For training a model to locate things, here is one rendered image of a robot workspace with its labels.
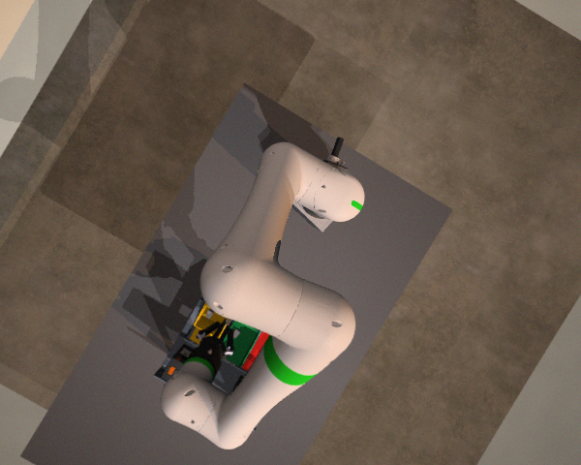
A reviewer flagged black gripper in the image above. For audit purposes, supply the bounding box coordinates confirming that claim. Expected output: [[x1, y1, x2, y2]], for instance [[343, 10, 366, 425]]
[[196, 318, 234, 358]]

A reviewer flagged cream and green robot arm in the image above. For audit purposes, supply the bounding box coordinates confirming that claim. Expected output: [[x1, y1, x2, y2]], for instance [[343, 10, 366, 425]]
[[161, 137, 365, 450]]

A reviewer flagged green bin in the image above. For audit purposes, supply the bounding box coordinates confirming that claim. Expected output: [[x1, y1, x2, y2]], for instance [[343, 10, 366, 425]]
[[227, 321, 260, 366]]

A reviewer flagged yellow bin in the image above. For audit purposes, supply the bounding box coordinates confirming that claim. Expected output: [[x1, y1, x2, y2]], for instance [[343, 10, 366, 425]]
[[194, 302, 226, 338]]

